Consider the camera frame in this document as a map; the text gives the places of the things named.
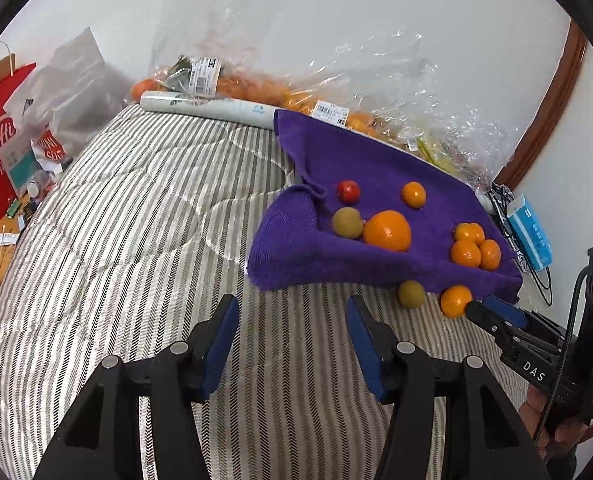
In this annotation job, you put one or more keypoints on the small white tube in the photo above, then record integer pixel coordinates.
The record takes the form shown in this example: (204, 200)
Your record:
(4, 239)

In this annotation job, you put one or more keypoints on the clear bag of oranges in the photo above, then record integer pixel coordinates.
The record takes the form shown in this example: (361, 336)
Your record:
(361, 121)

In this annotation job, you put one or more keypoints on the red cherry tomato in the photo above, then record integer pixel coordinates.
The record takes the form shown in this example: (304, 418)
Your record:
(349, 192)

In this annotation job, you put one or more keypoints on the clear bag of tangerines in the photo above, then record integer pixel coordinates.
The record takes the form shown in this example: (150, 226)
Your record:
(246, 87)

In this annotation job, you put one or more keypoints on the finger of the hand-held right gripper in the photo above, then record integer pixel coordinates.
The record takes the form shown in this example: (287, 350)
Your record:
(506, 310)
(491, 322)

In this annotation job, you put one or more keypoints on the large orange with stem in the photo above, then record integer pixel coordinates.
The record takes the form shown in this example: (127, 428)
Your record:
(387, 230)

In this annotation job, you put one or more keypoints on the person's right hand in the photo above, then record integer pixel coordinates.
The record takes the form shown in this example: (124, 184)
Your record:
(531, 415)

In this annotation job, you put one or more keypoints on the white bag with red label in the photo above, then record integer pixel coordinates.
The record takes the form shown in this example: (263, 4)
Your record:
(50, 149)

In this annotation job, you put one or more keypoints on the orange tangerine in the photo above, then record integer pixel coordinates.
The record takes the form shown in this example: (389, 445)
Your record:
(456, 301)
(490, 255)
(469, 232)
(465, 254)

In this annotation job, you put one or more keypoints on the purple towel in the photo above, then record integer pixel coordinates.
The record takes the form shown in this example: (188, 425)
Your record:
(376, 160)

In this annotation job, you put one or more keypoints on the brown wooden door frame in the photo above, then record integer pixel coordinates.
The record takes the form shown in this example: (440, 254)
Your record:
(551, 110)

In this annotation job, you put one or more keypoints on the small orange kumquat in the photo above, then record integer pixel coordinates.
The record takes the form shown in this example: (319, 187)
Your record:
(414, 194)

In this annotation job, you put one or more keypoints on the blue tissue pack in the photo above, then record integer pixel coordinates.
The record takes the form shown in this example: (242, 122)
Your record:
(531, 235)

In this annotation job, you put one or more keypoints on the white paper roll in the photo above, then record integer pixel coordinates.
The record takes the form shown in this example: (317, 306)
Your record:
(201, 107)

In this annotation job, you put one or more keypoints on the grey plastic bag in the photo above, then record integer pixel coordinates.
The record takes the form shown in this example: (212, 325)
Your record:
(81, 90)

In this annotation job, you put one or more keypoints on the striped quilted mattress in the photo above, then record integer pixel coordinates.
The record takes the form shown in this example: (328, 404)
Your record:
(151, 210)

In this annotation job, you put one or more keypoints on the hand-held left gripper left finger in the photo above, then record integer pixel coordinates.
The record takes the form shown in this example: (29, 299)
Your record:
(219, 345)

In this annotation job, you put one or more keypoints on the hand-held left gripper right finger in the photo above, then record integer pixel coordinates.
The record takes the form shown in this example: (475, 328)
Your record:
(364, 350)

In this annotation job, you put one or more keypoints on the yellow-green round fruit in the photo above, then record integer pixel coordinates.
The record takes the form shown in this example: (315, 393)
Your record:
(410, 293)
(348, 222)

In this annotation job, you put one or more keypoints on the clear bag of yellow fruit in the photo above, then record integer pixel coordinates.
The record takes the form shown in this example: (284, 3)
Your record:
(441, 155)

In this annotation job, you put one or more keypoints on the white plastic object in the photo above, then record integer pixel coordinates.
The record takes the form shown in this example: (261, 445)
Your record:
(486, 201)

